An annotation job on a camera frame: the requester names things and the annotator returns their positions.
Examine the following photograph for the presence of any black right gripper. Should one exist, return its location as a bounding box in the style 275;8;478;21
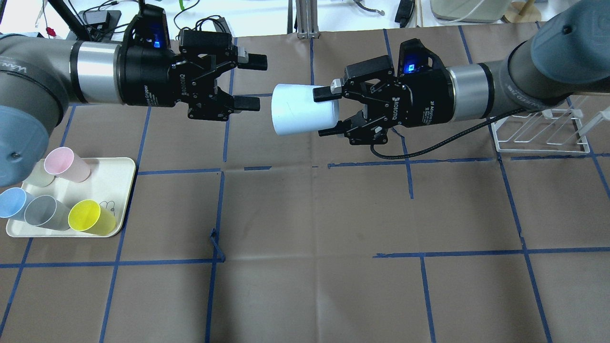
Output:
312;55;453;145

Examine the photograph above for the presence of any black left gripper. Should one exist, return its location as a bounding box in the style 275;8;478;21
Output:
118;30;268;121

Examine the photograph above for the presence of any light blue plastic cup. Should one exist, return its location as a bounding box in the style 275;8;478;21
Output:
272;84;339;135

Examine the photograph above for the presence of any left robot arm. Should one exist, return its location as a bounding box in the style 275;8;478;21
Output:
0;30;268;187

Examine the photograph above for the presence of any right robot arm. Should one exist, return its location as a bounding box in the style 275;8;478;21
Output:
305;0;610;145

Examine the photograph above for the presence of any pink plastic cup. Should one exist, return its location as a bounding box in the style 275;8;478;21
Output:
43;146;92;182

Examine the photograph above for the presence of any yellow plastic cup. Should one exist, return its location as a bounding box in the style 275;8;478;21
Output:
68;200;116;236

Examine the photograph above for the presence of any cream plastic cup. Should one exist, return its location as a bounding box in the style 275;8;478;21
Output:
24;159;55;187

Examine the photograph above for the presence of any grey plastic cup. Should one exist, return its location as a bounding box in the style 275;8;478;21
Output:
24;195;70;232

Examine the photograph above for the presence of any cream serving tray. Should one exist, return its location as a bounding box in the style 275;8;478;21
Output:
6;158;136;237

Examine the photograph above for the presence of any wooden mug tree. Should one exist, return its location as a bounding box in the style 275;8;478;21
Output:
501;0;542;22

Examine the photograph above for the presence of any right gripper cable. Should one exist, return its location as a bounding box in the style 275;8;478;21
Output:
369;107;529;159

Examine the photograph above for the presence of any aluminium frame post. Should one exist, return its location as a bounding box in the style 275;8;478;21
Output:
287;0;320;39

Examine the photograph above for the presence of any white wire cup rack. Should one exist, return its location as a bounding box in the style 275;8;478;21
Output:
491;93;610;154

